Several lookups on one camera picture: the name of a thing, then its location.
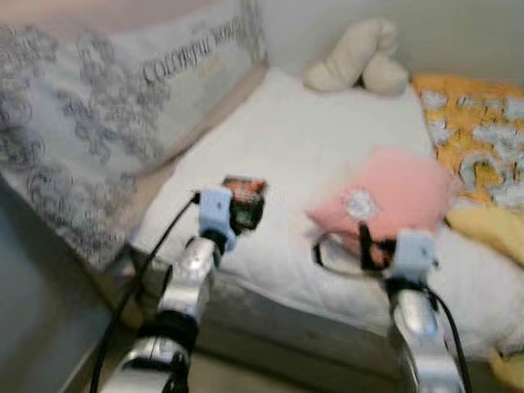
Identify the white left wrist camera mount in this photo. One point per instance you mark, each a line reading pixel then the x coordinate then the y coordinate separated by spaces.
pixel 214 213

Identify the cream plush toy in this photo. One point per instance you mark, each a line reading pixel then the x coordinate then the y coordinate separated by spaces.
pixel 360 57

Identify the yellow egg cartoon blanket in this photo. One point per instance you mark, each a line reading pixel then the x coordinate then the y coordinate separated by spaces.
pixel 475 123

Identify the red black snack packet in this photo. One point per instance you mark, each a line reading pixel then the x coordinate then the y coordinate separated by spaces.
pixel 246 192

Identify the large grey floral print pillow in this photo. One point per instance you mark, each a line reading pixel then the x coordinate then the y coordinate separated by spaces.
pixel 98 106

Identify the white quilted mattress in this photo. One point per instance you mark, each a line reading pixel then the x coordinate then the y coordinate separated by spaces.
pixel 303 139

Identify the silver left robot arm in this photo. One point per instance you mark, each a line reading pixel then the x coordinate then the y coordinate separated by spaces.
pixel 190 274

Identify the pink pillow with round badge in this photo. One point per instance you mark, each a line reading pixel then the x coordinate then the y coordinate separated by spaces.
pixel 401 196

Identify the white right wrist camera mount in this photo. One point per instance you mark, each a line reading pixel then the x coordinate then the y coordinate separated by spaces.
pixel 413 254

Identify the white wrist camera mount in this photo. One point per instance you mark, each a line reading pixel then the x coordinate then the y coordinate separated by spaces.
pixel 413 254
pixel 214 213

